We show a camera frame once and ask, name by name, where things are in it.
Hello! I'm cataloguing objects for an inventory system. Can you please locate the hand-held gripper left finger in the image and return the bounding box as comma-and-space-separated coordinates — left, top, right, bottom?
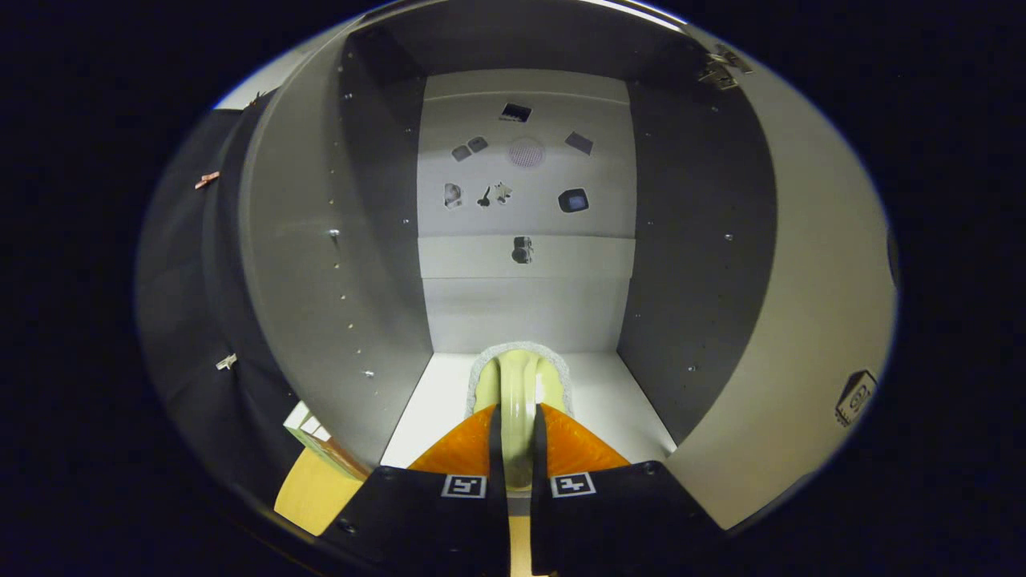
317, 403, 511, 577

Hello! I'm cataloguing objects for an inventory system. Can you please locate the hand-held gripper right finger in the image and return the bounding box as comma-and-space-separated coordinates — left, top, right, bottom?
529, 403, 726, 577

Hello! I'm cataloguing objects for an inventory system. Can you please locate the pale yellow mug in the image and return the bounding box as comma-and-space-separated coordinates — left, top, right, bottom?
467, 341, 575, 491

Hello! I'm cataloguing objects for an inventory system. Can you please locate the green book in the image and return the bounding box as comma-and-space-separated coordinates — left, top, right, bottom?
283, 401, 366, 480

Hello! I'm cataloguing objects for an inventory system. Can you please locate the grey cabinet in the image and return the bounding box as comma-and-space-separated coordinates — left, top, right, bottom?
202, 0, 778, 474

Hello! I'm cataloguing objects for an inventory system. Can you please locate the black backdrop cloth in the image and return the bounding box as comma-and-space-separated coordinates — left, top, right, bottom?
136, 108, 305, 498

